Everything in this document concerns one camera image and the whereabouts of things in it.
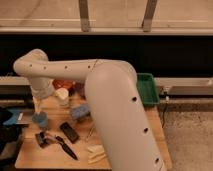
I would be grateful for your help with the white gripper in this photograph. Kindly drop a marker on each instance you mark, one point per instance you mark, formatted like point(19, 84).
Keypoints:
point(41, 88)

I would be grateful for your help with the blue cup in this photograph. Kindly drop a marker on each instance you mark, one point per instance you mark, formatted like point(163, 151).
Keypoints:
point(40, 119)

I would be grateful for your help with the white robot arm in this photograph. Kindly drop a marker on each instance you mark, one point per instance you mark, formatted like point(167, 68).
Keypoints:
point(114, 102)

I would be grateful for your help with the white cup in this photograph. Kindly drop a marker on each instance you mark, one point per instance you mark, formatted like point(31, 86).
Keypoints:
point(62, 96)

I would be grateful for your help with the orange bowl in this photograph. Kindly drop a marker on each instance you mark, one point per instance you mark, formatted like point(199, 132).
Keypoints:
point(62, 84)

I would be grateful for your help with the blue object at left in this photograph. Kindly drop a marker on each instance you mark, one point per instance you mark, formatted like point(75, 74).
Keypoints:
point(18, 117)

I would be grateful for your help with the black binder clip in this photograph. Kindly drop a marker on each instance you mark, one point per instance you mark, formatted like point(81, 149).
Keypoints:
point(44, 139)

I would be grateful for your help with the black remote control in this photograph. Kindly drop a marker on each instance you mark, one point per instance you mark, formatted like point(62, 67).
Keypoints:
point(69, 132)

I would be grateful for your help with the black bag at left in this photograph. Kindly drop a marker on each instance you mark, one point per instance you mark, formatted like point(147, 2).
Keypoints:
point(9, 136)

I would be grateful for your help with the blue sponge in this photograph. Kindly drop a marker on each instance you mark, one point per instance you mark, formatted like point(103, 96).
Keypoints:
point(80, 111)

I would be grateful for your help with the purple bowl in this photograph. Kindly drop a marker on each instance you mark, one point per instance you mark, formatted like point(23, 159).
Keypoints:
point(79, 88)

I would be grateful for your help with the black kitchen knife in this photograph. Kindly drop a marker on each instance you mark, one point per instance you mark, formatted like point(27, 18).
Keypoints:
point(65, 147)

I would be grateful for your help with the yellow banana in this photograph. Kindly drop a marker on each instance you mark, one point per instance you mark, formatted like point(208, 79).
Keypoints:
point(96, 153)

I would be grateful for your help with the green plastic tray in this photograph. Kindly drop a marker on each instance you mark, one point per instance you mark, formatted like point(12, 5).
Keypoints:
point(147, 89)

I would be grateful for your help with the left metal window bracket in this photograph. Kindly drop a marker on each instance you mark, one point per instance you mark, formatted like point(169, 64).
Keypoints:
point(84, 15)

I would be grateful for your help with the metal window bracket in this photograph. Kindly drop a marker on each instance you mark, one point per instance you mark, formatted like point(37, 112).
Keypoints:
point(149, 14)
point(84, 15)

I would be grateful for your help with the right metal window bracket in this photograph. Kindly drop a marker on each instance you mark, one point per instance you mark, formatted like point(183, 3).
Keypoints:
point(149, 14)

